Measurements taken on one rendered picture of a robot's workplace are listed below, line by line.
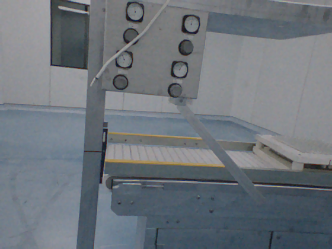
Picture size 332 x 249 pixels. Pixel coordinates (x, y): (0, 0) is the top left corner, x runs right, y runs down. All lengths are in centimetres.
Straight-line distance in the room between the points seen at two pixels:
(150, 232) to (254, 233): 31
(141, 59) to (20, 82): 525
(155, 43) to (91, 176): 57
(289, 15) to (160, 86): 33
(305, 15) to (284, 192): 45
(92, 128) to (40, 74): 483
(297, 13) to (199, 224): 59
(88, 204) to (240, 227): 52
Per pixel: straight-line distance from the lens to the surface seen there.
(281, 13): 73
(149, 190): 74
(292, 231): 100
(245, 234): 94
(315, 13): 77
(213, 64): 644
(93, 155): 100
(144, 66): 63
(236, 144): 106
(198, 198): 77
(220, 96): 660
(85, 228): 112
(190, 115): 69
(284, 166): 93
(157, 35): 63
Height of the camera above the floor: 109
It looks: 11 degrees down
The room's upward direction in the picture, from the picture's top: 6 degrees clockwise
